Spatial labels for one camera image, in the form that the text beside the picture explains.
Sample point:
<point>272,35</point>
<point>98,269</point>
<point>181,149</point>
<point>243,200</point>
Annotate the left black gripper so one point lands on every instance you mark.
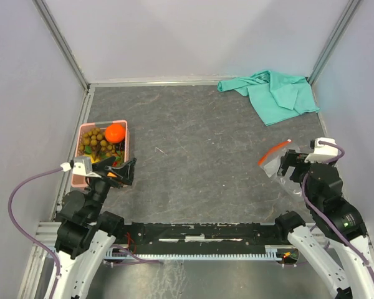
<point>126,175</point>

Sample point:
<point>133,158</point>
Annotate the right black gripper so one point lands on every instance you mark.
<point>293,158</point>

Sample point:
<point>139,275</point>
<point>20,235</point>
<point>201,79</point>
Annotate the clear zip top bag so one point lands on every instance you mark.
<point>270,163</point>

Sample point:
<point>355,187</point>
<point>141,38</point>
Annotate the orange toy fruit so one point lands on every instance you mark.
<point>115,133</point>

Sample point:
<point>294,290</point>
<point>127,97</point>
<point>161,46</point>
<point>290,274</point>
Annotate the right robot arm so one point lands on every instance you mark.
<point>339,221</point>

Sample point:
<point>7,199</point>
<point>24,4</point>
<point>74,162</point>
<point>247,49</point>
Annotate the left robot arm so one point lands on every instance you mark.
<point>86,232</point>

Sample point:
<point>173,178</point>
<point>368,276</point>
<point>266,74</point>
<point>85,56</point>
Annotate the brown longan bunch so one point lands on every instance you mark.
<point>94,144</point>

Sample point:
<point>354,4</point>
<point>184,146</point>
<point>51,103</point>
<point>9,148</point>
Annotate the pink perforated basket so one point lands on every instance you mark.
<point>79,181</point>

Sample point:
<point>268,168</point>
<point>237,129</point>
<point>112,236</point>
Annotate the teal cloth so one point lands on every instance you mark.
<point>274,96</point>

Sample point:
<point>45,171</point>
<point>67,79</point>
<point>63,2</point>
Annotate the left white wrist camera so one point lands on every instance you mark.
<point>80,165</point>

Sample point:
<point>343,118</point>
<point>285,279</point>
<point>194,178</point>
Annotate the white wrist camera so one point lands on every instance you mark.
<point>321,152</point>
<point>80,165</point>

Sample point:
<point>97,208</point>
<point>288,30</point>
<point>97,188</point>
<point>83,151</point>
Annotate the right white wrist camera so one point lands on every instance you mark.
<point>321,152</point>

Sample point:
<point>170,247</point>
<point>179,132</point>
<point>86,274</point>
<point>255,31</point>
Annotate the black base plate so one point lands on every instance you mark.
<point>201,239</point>

